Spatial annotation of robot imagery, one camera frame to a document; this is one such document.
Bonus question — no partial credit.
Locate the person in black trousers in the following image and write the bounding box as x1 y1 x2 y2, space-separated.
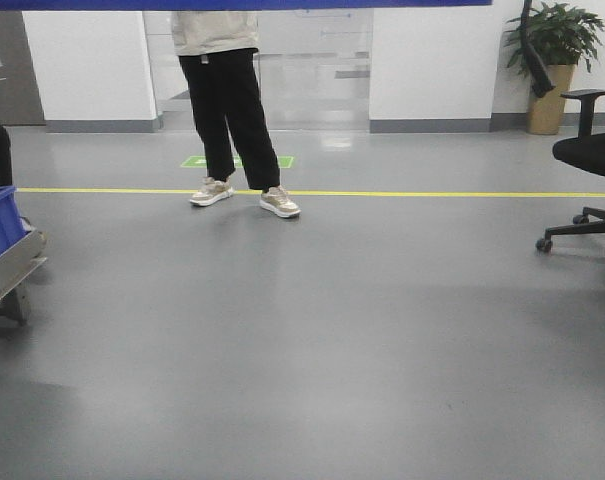
172 10 300 218

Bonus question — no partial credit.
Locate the black office chair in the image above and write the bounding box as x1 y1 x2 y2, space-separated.
535 89 605 253

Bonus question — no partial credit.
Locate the steel cart shelf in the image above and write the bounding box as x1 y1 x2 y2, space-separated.
0 229 47 326

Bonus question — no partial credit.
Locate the black hanging hose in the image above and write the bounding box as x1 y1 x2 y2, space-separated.
519 0 556 99

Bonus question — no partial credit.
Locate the blue bin shelf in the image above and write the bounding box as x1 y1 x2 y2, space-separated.
0 0 492 11

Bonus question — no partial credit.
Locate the green floor sticker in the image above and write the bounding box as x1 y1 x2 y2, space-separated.
180 155 295 169

